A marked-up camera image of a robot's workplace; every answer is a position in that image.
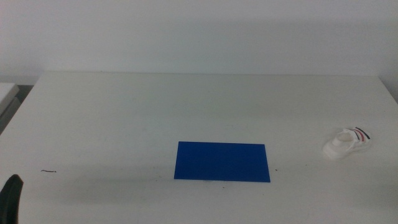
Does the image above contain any white shoe with striped straps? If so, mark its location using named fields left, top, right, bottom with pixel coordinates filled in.
left=322, top=126, right=372, bottom=161

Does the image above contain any blue rectangular mat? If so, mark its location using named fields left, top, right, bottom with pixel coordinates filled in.
left=174, top=141, right=271, bottom=184

